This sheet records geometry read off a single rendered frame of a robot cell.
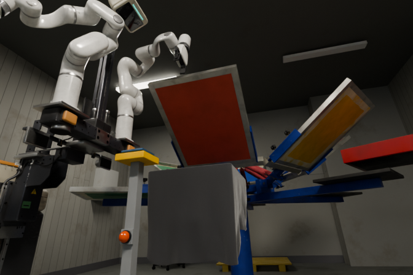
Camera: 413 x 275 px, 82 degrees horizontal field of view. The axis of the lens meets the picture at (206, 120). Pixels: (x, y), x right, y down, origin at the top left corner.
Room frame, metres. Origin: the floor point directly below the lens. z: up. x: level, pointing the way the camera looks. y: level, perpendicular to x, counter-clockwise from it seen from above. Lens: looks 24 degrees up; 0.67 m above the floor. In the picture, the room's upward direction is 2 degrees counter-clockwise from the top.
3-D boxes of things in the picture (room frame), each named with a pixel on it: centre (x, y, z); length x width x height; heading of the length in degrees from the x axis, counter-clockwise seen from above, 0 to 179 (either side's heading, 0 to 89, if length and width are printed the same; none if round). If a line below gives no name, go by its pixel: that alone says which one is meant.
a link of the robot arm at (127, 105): (1.32, 0.49, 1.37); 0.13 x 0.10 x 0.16; 155
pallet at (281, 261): (4.78, -0.73, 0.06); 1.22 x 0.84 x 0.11; 76
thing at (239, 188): (1.37, -0.16, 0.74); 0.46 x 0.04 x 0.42; 164
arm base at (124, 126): (1.32, 0.51, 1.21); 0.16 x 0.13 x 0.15; 76
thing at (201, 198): (1.20, 0.10, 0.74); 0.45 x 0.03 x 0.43; 74
